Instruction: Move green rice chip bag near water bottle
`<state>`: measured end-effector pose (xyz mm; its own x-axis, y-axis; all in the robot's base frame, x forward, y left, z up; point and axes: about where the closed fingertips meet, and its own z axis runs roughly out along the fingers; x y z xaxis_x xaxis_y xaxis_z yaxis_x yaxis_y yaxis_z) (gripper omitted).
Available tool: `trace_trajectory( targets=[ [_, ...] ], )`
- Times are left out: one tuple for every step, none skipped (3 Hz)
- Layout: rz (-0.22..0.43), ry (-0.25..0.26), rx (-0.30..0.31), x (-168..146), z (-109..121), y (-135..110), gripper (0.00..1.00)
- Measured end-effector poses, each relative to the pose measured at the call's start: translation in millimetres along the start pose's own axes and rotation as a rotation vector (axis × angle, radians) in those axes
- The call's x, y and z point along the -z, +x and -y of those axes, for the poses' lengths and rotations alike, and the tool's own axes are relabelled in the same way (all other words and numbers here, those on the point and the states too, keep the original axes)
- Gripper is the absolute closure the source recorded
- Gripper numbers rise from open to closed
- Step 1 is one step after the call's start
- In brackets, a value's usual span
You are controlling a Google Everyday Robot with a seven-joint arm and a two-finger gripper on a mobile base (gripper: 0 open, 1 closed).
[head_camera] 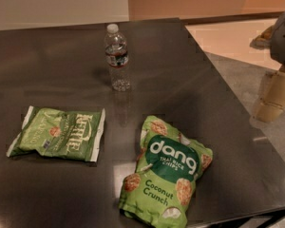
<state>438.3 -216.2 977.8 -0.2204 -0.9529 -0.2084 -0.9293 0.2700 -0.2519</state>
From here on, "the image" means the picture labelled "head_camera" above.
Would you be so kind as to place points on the green Dang rice chip bag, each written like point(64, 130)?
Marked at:
point(159, 192)

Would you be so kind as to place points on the clear plastic water bottle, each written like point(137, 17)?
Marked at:
point(116, 55)

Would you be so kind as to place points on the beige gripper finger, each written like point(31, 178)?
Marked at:
point(271, 102)
point(263, 40)

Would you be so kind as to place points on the green Kettle chip bag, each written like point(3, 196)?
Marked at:
point(53, 133)

